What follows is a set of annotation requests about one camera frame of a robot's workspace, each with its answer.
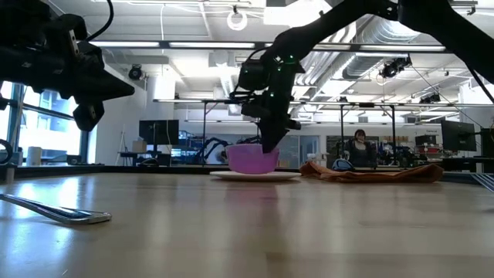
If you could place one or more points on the black ceiling camera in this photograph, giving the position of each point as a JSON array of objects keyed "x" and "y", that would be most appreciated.
[
  {"x": 394, "y": 67},
  {"x": 135, "y": 72}
]

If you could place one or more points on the orange cloth napkin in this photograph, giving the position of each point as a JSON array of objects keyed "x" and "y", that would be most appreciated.
[{"x": 370, "y": 174}]

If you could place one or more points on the long ceiling light strip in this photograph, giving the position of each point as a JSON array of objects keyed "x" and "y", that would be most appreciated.
[
  {"x": 212, "y": 45},
  {"x": 403, "y": 48},
  {"x": 124, "y": 44}
]

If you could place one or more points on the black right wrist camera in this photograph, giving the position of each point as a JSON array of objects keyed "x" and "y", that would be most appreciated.
[{"x": 252, "y": 75}]

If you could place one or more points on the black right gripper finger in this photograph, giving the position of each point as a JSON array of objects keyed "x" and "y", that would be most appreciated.
[
  {"x": 280, "y": 135},
  {"x": 268, "y": 137}
]

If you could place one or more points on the black computer monitor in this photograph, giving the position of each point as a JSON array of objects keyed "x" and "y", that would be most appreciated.
[
  {"x": 458, "y": 136},
  {"x": 159, "y": 132}
]

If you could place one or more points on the black table edge rail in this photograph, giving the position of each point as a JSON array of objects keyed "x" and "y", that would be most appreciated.
[{"x": 116, "y": 170}]

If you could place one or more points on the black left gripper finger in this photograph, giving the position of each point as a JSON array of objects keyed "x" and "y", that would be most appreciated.
[
  {"x": 88, "y": 116},
  {"x": 112, "y": 88}
]

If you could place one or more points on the white round plate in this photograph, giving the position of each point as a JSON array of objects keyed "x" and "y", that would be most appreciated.
[{"x": 255, "y": 176}]

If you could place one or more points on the blue background robot arm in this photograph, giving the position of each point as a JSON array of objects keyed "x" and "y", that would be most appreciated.
[{"x": 210, "y": 148}]

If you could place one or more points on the silver ventilation duct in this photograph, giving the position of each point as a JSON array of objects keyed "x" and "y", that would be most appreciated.
[{"x": 370, "y": 46}]

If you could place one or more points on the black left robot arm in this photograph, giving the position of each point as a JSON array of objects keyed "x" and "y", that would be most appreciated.
[{"x": 27, "y": 23}]

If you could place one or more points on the purple translucent plastic bowl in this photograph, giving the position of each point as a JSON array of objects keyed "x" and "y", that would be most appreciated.
[{"x": 249, "y": 160}]

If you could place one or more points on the black metal rig frame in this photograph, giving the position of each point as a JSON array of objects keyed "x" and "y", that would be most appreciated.
[
  {"x": 204, "y": 131},
  {"x": 393, "y": 127}
]

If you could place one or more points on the silver metal spoon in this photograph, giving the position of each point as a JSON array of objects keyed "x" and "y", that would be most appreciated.
[{"x": 61, "y": 212}]

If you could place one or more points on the person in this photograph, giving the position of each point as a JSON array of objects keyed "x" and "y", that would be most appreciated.
[{"x": 359, "y": 148}]

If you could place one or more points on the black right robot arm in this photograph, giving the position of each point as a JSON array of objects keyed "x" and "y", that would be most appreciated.
[{"x": 347, "y": 17}]

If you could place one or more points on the white easel stand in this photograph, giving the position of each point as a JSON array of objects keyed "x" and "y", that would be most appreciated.
[{"x": 122, "y": 144}]

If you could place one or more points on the white paper roll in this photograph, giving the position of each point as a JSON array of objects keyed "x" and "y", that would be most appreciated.
[{"x": 34, "y": 156}]

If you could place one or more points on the blue and black rounded object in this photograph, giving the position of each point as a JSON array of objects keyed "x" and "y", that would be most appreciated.
[{"x": 342, "y": 165}]

